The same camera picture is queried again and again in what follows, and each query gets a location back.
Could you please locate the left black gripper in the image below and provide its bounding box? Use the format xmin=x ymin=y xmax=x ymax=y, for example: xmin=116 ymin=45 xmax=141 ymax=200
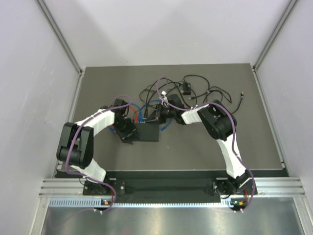
xmin=112 ymin=118 xmax=139 ymax=144

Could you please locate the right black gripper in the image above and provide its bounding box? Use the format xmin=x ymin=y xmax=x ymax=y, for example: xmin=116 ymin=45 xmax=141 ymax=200
xmin=147 ymin=102 xmax=177 ymax=123

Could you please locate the red ethernet cable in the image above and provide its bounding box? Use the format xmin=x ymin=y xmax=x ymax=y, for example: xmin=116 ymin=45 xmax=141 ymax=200
xmin=127 ymin=105 xmax=139 ymax=123

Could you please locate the blue ethernet cable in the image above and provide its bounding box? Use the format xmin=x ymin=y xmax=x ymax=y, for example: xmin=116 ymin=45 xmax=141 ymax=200
xmin=109 ymin=99 xmax=173 ymax=133

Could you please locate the black network switch box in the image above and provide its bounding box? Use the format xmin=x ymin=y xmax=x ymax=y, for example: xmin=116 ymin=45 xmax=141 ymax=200
xmin=132 ymin=123 xmax=159 ymax=142

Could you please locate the black cable with green tip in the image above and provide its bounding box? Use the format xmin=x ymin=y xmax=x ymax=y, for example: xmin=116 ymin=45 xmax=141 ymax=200
xmin=229 ymin=92 xmax=245 ymax=115

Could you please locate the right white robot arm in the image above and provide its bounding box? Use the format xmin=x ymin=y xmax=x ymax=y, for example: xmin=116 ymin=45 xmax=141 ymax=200
xmin=144 ymin=94 xmax=250 ymax=194

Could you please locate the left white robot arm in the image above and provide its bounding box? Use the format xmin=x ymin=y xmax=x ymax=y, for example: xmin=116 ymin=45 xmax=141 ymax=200
xmin=56 ymin=98 xmax=139 ymax=194

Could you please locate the black power adapter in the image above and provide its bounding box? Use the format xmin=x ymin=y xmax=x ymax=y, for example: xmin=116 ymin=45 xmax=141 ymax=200
xmin=181 ymin=82 xmax=191 ymax=95

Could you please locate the dark grey table mat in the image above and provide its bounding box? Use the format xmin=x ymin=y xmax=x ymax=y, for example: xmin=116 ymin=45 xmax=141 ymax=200
xmin=73 ymin=64 xmax=282 ymax=171

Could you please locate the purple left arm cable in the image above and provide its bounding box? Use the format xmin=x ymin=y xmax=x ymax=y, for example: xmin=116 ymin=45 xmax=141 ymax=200
xmin=64 ymin=94 xmax=134 ymax=213

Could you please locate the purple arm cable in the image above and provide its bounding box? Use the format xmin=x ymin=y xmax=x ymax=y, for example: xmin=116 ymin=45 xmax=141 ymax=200
xmin=64 ymin=94 xmax=134 ymax=213
xmin=156 ymin=77 xmax=256 ymax=213

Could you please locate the grey slotted cable duct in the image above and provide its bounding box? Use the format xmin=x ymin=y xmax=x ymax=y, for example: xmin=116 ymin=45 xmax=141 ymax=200
xmin=49 ymin=198 xmax=233 ymax=208

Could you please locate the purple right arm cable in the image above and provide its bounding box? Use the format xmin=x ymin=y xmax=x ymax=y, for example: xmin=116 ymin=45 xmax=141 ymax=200
xmin=156 ymin=77 xmax=256 ymax=213

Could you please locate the aluminium profile rail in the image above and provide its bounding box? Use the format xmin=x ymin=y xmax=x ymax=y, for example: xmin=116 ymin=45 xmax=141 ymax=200
xmin=39 ymin=177 xmax=305 ymax=197

